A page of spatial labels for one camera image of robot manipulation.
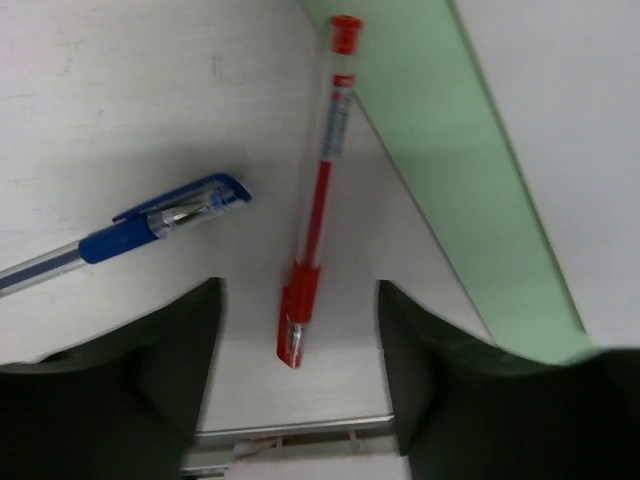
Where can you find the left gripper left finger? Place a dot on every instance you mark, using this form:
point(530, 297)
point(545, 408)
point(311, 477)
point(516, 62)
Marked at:
point(124, 405)

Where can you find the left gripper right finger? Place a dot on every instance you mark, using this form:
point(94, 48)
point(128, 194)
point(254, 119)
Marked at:
point(464, 409)

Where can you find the red gel pen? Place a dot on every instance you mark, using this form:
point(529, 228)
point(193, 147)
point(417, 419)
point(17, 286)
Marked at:
point(299, 292)

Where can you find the blue gel pen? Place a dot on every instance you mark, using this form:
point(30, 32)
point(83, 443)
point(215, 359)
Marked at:
point(194, 203)

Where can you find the green clipboard with paper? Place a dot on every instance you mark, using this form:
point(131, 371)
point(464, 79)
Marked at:
point(515, 127)

